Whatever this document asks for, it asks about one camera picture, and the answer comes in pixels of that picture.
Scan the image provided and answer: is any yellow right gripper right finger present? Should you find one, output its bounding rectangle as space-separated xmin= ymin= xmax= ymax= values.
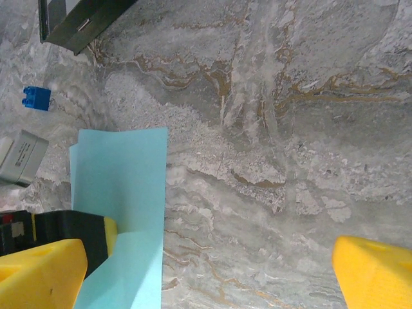
xmin=333 ymin=235 xmax=412 ymax=309

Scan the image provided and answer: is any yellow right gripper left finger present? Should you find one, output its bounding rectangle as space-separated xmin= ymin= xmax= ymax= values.
xmin=0 ymin=238 xmax=88 ymax=309

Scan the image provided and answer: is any light blue cloth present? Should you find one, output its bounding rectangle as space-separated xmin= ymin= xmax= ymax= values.
xmin=69 ymin=127 xmax=169 ymax=309

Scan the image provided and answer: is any blue toy brick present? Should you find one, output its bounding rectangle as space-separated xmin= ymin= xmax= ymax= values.
xmin=21 ymin=86 xmax=52 ymax=113

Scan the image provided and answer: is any black and white checkerboard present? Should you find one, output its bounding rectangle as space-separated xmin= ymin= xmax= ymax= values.
xmin=38 ymin=0 xmax=138 ymax=56

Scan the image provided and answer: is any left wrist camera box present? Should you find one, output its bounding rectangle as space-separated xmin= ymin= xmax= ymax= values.
xmin=0 ymin=129 xmax=50 ymax=188

